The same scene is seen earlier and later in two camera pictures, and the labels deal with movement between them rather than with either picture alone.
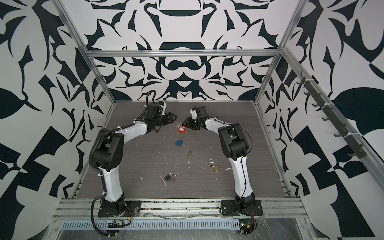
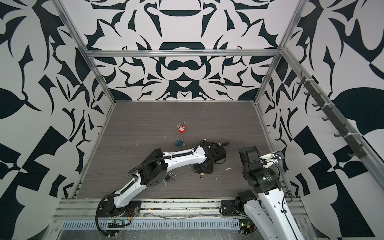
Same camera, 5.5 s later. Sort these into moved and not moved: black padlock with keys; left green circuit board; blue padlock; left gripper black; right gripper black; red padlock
Moved: right gripper black; left gripper black
Not moved: red padlock; blue padlock; black padlock with keys; left green circuit board
